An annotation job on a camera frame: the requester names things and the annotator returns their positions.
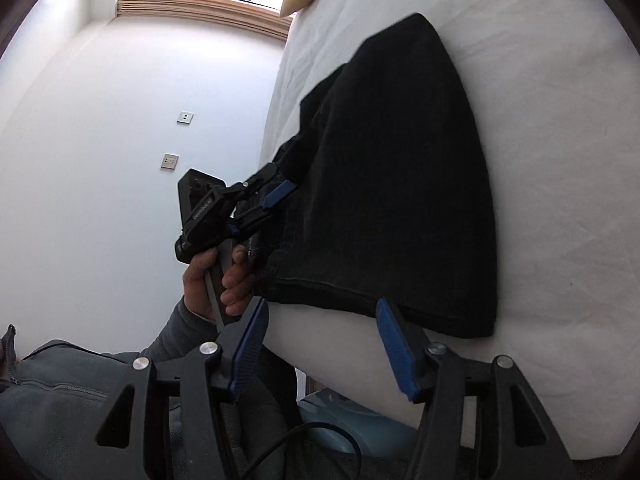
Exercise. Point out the white wall switch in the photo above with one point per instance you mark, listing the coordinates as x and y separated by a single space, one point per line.
185 118

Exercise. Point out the white wall socket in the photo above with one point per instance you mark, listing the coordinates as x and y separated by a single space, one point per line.
169 161

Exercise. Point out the person's left forearm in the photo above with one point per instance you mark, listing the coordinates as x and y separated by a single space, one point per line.
185 332

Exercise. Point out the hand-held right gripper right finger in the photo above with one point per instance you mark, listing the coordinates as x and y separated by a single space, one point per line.
397 355

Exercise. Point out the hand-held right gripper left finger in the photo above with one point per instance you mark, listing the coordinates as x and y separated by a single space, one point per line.
247 355

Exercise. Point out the person's left hand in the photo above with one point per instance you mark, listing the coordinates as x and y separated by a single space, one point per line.
235 285

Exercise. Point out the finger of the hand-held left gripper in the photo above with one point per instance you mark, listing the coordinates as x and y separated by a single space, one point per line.
260 176
277 194

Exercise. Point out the person's grey jacket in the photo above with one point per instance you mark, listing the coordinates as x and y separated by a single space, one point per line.
65 405

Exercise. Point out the beige curtain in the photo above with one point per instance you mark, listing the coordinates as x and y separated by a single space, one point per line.
200 12

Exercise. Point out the blue grey plastic object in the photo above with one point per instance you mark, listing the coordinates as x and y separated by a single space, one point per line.
350 422

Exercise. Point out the black denim pants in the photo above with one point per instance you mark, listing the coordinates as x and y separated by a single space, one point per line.
390 185

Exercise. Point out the white bed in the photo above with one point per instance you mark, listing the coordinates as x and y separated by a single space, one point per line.
550 160

